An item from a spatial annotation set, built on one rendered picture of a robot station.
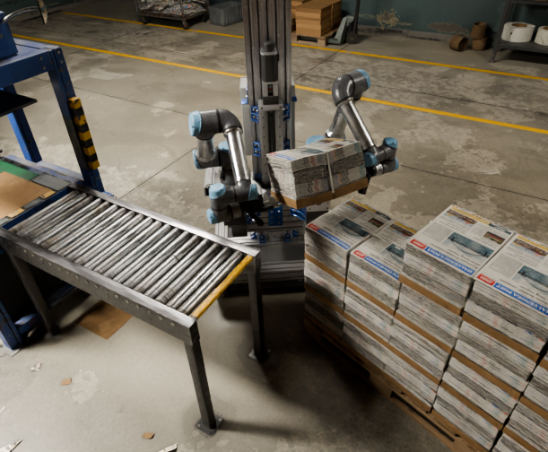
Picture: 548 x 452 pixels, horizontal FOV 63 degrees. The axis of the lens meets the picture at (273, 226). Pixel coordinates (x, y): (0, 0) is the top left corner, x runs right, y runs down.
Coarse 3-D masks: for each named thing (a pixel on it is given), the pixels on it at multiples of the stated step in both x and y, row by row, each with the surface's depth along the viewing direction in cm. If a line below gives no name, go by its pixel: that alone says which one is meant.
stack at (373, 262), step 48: (336, 240) 220; (384, 240) 219; (336, 288) 234; (384, 288) 207; (384, 336) 222; (480, 336) 176; (384, 384) 240; (432, 384) 210; (480, 384) 187; (432, 432) 226; (480, 432) 199
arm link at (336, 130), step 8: (352, 72) 232; (360, 72) 232; (352, 80) 227; (360, 80) 230; (368, 80) 233; (360, 88) 232; (368, 88) 237; (352, 96) 236; (360, 96) 238; (336, 112) 250; (336, 120) 252; (344, 120) 251; (328, 128) 263; (336, 128) 256; (344, 128) 257; (328, 136) 261; (336, 136) 259; (344, 136) 263
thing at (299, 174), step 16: (272, 160) 213; (288, 160) 197; (304, 160) 197; (320, 160) 200; (272, 176) 219; (288, 176) 202; (304, 176) 199; (320, 176) 202; (288, 192) 207; (304, 192) 201; (320, 192) 204
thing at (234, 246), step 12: (84, 192) 267; (96, 192) 266; (120, 204) 255; (132, 204) 255; (144, 216) 248; (156, 216) 245; (180, 228) 237; (192, 228) 236; (216, 240) 227; (228, 240) 227; (252, 252) 220; (252, 264) 221
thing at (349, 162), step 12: (312, 144) 223; (324, 144) 216; (336, 144) 209; (348, 144) 204; (360, 144) 206; (336, 156) 203; (348, 156) 206; (360, 156) 208; (336, 168) 204; (348, 168) 207; (360, 168) 210; (348, 180) 209
